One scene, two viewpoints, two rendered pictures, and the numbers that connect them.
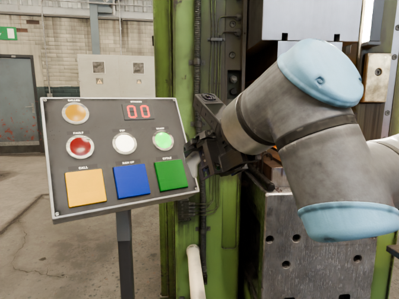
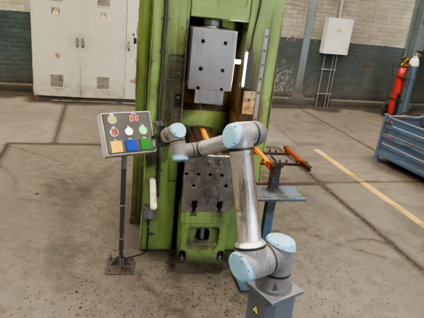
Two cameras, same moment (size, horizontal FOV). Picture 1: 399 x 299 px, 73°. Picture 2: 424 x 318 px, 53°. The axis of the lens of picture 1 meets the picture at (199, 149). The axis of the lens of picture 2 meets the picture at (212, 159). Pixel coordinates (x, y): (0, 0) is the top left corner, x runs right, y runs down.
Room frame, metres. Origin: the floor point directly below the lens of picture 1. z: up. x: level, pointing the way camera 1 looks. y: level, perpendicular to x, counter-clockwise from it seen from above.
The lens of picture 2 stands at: (-2.02, -0.12, 1.90)
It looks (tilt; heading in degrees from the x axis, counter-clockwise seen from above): 20 degrees down; 354
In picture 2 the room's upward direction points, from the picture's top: 6 degrees clockwise
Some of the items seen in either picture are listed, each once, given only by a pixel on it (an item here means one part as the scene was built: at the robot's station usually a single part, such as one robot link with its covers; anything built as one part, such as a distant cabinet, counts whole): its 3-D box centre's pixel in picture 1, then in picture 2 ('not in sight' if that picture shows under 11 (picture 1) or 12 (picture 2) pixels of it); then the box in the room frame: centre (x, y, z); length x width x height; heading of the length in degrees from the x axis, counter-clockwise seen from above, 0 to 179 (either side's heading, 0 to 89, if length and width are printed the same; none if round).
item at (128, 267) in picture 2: not in sight; (120, 261); (0.73, 0.22, 0.05); 0.22 x 0.22 x 0.09; 5
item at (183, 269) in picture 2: not in sight; (193, 263); (0.81, -0.33, 0.01); 0.58 x 0.39 x 0.01; 95
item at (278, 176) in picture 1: (278, 159); (200, 137); (1.06, -0.31, 0.96); 0.42 x 0.20 x 0.09; 5
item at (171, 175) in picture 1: (170, 175); (145, 144); (0.66, 0.07, 1.01); 0.07 x 0.05 x 0.07; 120
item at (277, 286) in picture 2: not in sight; (274, 276); (-0.23, -0.67, 0.65); 0.19 x 0.19 x 0.10
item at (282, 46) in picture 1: (282, 66); (205, 91); (1.06, -0.31, 1.32); 0.42 x 0.20 x 0.10; 5
